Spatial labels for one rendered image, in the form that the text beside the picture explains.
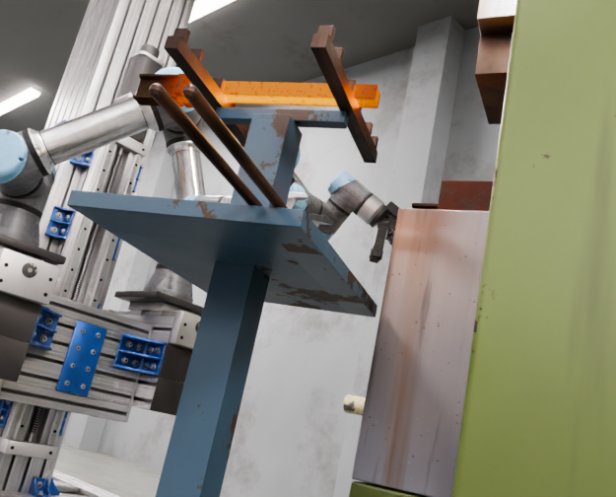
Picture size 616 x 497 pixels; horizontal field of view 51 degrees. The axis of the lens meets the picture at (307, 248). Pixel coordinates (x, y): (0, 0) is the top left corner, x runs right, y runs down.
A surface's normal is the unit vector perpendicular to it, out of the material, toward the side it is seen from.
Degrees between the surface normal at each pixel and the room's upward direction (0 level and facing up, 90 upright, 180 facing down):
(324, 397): 90
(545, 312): 90
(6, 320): 90
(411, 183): 90
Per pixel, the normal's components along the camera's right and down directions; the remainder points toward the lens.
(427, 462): -0.38, -0.34
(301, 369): -0.66, -0.34
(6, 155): -0.01, -0.21
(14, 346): 0.73, -0.05
